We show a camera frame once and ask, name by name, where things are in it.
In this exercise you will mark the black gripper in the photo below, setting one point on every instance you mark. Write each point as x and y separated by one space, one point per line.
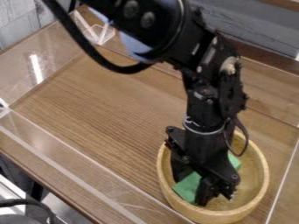
202 150

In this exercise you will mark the green rectangular block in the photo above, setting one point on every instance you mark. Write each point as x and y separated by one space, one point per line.
186 187

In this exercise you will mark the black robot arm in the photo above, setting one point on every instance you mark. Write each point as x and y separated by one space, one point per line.
165 31

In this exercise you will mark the brown wooden bowl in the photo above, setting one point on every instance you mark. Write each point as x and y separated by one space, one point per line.
222 211

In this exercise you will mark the clear acrylic corner bracket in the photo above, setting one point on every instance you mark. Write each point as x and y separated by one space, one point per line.
98 34

